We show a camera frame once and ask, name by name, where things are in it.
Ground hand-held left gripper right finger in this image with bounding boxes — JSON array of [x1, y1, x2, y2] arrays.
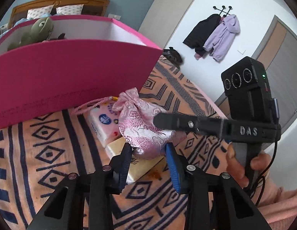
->
[[165, 142, 271, 230]]

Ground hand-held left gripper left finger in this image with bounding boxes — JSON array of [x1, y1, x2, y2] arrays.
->
[[26, 143, 133, 230]]

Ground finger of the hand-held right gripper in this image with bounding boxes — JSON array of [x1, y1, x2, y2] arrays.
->
[[153, 112, 225, 138]]

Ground cream small box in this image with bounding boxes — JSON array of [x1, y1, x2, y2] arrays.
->
[[105, 136, 165, 185]]

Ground pink silk drawstring pouch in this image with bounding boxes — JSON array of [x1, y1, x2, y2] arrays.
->
[[72, 87, 187, 160]]

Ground floral tissue packet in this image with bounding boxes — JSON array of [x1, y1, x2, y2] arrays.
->
[[87, 102, 122, 148]]

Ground pink cardboard box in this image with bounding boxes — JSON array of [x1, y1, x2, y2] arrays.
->
[[0, 14, 163, 130]]

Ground green frog plush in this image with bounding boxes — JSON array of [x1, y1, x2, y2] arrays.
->
[[7, 17, 54, 51]]

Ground person's right hand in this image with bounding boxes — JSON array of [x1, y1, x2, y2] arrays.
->
[[226, 142, 273, 188]]

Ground grey door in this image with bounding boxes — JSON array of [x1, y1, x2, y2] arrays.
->
[[214, 14, 297, 135]]

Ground purple jacket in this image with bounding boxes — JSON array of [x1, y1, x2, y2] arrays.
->
[[203, 14, 240, 63]]

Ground dark bag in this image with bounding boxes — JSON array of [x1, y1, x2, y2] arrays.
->
[[163, 47, 183, 65]]

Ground orange patterned blanket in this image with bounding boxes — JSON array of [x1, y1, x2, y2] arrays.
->
[[0, 55, 259, 230]]

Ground black jacket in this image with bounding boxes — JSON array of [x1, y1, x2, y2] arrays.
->
[[183, 14, 221, 60]]

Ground beige wardrobe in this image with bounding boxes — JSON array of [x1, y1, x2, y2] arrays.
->
[[138, 0, 209, 49]]

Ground wooden headboard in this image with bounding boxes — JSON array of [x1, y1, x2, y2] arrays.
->
[[8, 0, 110, 28]]

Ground black cable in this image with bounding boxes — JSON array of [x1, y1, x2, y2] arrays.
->
[[243, 115, 279, 206]]

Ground black wall coat rack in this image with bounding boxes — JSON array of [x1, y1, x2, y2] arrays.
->
[[213, 5, 233, 17]]

